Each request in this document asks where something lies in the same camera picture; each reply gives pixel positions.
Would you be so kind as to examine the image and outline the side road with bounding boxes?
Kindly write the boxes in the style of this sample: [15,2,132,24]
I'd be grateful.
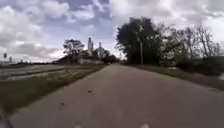
[0,64,68,81]

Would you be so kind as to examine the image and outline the pole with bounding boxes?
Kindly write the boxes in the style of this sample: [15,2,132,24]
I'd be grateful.
[139,27,144,66]

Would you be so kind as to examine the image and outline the bare leaning trees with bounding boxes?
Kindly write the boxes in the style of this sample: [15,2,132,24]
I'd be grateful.
[156,23,224,76]

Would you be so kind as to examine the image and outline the grass strip with road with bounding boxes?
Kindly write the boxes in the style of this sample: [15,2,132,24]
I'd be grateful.
[0,63,109,116]

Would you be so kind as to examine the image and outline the grass bank by water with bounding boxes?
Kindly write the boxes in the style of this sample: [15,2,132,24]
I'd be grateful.
[126,63,224,92]

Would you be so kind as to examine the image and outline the large dark green tree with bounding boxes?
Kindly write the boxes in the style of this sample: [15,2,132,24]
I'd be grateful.
[115,16,161,66]

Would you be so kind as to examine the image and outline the grey asphalt path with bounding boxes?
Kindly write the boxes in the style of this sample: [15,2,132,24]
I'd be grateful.
[7,63,224,128]

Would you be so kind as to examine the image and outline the building with tower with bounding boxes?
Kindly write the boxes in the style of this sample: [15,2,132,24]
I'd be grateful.
[53,36,118,65]

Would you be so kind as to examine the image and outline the tree near towered building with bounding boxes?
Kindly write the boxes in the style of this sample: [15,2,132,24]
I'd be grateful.
[62,38,86,59]

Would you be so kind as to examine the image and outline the road sign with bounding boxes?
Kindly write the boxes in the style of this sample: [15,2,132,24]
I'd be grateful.
[2,52,8,65]

